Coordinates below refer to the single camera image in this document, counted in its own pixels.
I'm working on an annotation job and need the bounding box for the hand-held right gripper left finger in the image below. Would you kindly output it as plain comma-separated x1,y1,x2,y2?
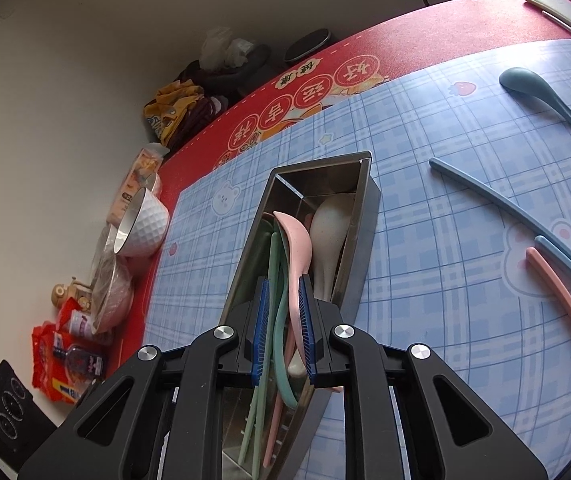
18,276,271,480

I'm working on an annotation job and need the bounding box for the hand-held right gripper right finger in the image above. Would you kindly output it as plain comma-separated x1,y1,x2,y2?
298,274,549,480

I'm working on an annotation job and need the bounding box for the green spoon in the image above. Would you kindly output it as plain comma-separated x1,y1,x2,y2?
260,212,300,409

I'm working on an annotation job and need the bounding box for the pink spoon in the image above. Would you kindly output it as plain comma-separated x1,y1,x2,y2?
272,210,345,395

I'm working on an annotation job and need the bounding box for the green chopstick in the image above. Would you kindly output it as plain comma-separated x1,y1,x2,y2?
238,385,261,461
250,385,269,463

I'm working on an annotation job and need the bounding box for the metal utensil box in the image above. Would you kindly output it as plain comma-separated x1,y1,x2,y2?
220,151,380,480

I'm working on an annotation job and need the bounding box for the beige speckled spoon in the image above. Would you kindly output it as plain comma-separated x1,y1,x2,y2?
288,192,357,377

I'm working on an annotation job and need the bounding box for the plastic-wrapped bowl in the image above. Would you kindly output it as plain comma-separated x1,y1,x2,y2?
90,252,135,334

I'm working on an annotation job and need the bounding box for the white dimpled bowl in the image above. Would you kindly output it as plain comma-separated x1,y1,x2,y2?
113,187,170,258

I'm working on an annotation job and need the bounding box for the blue plaid table mat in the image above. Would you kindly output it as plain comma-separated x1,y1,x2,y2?
143,35,571,480

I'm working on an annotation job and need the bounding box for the pink label jar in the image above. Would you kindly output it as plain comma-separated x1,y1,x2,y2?
58,297,99,337

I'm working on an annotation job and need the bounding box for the small clear bottle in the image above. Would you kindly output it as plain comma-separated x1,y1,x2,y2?
53,345,104,377

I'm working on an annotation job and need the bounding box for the orange biscuit packet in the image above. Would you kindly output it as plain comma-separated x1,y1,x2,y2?
107,142,166,226

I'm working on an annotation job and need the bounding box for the wooden figurine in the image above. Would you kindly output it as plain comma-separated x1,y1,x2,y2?
52,277,91,311

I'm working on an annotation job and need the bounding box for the red snack packet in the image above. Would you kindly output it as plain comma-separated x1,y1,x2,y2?
32,322,106,406

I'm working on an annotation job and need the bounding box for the dark striped bag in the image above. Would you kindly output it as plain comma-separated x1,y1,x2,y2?
170,95,226,147

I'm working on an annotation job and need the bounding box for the blue chopstick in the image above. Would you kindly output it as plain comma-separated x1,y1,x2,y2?
429,157,571,293
534,235,571,311

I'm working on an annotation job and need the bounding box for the yellow snack bag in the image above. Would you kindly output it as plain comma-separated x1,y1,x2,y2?
146,82,206,143

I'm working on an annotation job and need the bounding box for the black cloth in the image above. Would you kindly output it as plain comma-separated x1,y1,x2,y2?
176,45,271,103

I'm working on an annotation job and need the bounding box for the black stove panel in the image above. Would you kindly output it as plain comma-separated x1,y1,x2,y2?
0,359,59,471

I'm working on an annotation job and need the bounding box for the clear plastic bag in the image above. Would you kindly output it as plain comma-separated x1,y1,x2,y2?
200,27,256,68

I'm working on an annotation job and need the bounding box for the black round stool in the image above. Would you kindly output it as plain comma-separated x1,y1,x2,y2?
285,30,333,63

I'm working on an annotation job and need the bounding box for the red table mat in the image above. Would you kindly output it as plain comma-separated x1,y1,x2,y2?
110,0,571,361

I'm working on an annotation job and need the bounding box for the blue spoon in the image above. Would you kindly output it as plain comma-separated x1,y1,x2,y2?
498,66,571,153

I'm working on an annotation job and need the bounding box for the white pen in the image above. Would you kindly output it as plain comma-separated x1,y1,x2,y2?
540,10,571,50

